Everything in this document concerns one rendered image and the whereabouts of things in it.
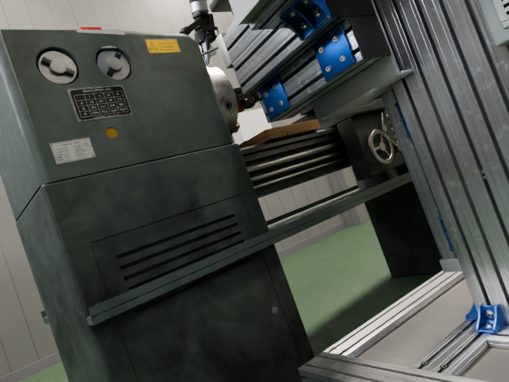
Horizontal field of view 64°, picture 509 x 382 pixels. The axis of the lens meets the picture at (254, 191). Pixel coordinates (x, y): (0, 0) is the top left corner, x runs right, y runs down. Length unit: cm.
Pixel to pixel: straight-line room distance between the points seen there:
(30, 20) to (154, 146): 358
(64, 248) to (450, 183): 88
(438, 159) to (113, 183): 78
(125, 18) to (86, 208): 395
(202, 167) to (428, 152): 63
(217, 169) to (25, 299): 290
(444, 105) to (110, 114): 82
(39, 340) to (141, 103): 299
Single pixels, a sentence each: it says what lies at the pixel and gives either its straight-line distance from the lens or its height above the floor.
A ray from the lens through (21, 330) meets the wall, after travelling 394.
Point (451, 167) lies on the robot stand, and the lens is 97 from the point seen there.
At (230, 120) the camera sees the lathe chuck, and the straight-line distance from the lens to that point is 154.
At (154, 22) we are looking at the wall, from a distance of 500.
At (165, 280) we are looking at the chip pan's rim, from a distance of 107.
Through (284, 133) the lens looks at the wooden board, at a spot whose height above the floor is 88.
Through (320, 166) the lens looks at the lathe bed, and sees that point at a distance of 171.
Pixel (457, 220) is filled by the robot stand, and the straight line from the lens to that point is 102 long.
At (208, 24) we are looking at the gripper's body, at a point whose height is 145.
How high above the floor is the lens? 64
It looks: 2 degrees up
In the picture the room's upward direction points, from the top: 20 degrees counter-clockwise
